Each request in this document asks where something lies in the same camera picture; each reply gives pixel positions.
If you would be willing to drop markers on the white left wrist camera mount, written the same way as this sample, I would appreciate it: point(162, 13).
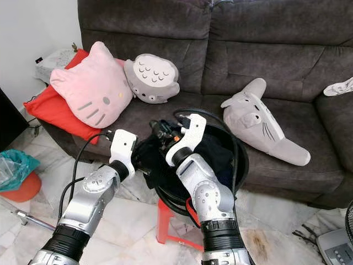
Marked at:
point(122, 146)

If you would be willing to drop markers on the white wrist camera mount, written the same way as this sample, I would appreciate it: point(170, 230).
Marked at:
point(190, 135)
point(122, 146)

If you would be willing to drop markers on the black T-shirt green logo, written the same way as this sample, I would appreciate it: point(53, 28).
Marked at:
point(149, 160)

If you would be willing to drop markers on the pink cat cushion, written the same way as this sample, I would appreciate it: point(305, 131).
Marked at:
point(94, 88)

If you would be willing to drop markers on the silver metal clothes rack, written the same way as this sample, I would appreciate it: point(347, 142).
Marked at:
point(33, 219)

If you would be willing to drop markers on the red plastic hanger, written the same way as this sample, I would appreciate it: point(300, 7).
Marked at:
point(192, 212)

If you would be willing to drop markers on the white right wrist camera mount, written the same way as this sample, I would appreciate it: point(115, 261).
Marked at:
point(190, 135)

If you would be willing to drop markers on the navy blue garment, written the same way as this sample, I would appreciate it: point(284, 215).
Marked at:
point(223, 168)

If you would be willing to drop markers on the red bin teal bag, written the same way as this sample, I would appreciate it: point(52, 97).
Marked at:
point(19, 168)

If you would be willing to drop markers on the grey standing fan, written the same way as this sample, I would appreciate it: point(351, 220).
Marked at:
point(336, 248)

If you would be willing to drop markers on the dark grey sofa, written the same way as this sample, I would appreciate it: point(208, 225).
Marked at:
point(270, 49)

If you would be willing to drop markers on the grey long-eared plush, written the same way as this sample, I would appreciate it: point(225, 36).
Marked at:
point(265, 124)

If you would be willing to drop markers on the grey owl cushion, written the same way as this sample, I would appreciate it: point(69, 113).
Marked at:
point(151, 80)

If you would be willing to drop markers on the small white plush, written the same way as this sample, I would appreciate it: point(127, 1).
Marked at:
point(339, 87)

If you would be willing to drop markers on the side table lace cloth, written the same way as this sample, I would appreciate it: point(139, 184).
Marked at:
point(58, 61)

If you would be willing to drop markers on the red cushion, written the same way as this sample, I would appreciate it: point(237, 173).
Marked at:
point(47, 113)

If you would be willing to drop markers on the red plastic stool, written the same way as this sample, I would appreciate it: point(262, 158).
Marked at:
point(162, 226)

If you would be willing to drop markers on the black plastic bucket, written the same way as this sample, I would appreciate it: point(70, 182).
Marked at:
point(233, 149)

